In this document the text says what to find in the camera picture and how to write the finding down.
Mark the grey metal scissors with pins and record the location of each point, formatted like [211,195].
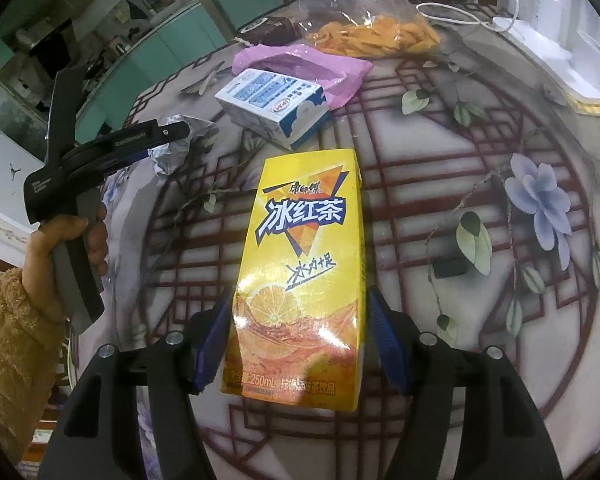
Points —
[205,80]

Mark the pink plastic bag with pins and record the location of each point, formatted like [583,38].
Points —
[305,60]

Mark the dark brown packet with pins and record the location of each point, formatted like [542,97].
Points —
[275,30]

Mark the blue white milk carton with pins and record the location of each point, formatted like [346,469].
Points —
[270,95]

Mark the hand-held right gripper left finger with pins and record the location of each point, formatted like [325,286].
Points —
[207,350]

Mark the white foam box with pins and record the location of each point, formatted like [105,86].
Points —
[555,55]

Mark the yellow flat packet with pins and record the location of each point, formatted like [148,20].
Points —
[595,107]

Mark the person's left forearm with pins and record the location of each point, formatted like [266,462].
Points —
[15,350]

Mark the silver foil wrapper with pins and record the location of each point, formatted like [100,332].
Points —
[172,157]

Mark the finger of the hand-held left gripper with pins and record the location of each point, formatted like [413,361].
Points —
[172,132]

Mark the yellow drink carton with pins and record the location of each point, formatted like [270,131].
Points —
[300,260]

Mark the clear bag of orange snacks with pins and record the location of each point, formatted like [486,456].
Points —
[375,35]

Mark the teal kitchen cabinet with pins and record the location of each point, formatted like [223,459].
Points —
[170,35]

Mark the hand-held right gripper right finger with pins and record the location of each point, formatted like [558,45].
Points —
[387,345]

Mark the person's left hand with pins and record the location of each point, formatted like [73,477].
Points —
[40,260]

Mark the white refrigerator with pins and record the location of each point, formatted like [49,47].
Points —
[0,185]

